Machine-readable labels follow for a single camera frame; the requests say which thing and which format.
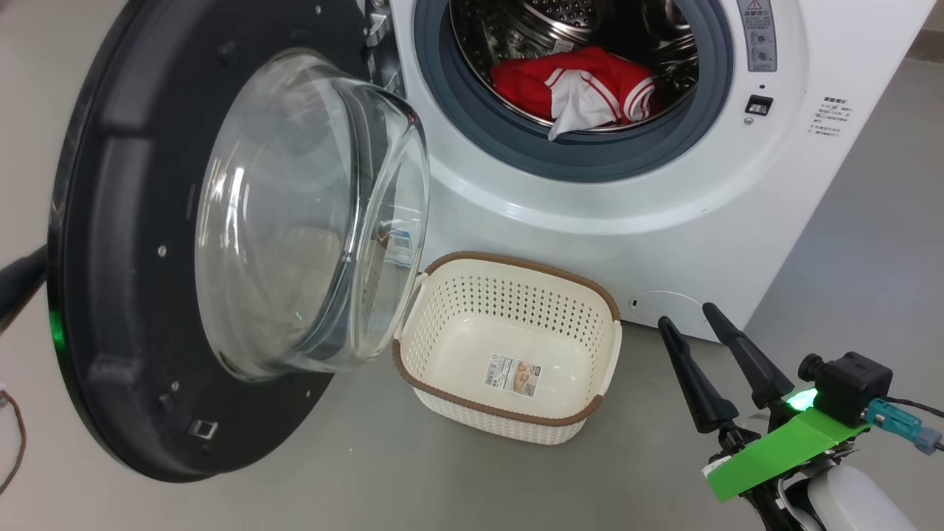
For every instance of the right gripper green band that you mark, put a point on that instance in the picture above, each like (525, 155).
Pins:
(782, 457)

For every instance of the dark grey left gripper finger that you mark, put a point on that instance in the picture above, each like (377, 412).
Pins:
(22, 284)

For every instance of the washing machine door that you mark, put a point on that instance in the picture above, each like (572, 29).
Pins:
(125, 258)

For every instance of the red and white garment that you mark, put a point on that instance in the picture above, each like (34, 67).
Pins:
(531, 81)

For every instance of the white front-load washing machine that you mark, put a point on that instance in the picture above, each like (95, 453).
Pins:
(700, 206)

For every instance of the paper product label in basket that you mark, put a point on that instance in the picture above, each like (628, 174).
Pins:
(512, 375)

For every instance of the cream plastic laundry basket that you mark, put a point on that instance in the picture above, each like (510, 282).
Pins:
(509, 332)

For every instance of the blue energy label sticker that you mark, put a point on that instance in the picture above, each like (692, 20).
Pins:
(402, 247)

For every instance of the steel perforated washer drum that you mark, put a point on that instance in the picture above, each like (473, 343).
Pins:
(501, 29)

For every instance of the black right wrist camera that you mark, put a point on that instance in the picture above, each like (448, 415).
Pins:
(852, 387)

